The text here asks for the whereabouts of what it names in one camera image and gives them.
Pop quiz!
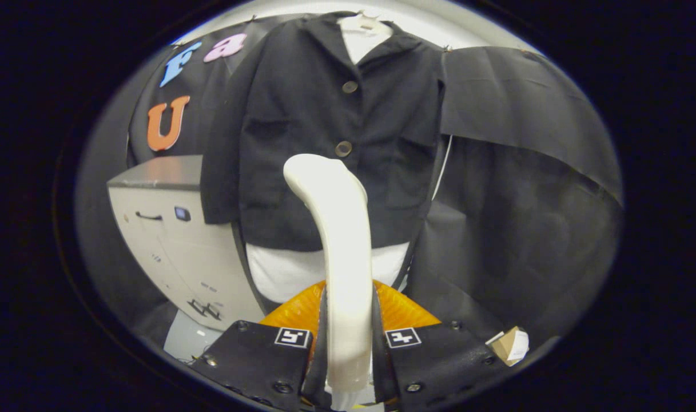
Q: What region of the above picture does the black blazer jacket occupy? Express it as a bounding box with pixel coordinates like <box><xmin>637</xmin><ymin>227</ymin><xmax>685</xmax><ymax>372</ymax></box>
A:
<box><xmin>201</xmin><ymin>11</ymin><xmax>447</xmax><ymax>252</ymax></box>

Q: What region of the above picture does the white garment steamer handle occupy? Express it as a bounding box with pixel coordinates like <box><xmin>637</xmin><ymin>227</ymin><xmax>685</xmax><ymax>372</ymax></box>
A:
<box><xmin>283</xmin><ymin>153</ymin><xmax>374</xmax><ymax>410</ymax></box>

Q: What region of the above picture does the thin white cable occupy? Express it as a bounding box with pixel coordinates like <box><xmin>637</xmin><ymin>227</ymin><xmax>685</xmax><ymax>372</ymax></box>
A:
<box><xmin>432</xmin><ymin>134</ymin><xmax>453</xmax><ymax>201</ymax></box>

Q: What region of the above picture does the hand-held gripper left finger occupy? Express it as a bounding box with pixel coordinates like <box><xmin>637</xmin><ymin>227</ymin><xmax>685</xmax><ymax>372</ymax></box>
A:
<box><xmin>190</xmin><ymin>280</ymin><xmax>328</xmax><ymax>412</ymax></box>

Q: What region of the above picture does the white ironing board form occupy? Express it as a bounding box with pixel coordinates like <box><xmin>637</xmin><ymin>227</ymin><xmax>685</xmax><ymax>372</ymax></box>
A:
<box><xmin>246</xmin><ymin>14</ymin><xmax>410</xmax><ymax>304</ymax></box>

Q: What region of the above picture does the beige cabinet with grey top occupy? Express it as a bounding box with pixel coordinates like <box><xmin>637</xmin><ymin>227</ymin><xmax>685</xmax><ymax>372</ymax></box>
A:
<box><xmin>106</xmin><ymin>154</ymin><xmax>267</xmax><ymax>332</ymax></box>

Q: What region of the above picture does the white plastic hanger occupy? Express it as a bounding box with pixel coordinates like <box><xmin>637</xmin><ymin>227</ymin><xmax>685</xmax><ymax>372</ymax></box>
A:
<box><xmin>341</xmin><ymin>10</ymin><xmax>392</xmax><ymax>34</ymax></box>

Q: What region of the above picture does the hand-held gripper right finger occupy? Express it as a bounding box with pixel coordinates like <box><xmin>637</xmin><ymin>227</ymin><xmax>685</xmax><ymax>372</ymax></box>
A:
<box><xmin>372</xmin><ymin>279</ymin><xmax>511</xmax><ymax>411</ymax></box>

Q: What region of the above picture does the small cardboard box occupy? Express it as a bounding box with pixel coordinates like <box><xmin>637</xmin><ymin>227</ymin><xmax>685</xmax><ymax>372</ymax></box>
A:
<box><xmin>485</xmin><ymin>326</ymin><xmax>530</xmax><ymax>367</ymax></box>

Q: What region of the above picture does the black backdrop cloth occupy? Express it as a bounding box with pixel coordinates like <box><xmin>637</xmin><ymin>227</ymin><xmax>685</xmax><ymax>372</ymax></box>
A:
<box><xmin>76</xmin><ymin>14</ymin><xmax>624</xmax><ymax>350</ymax></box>

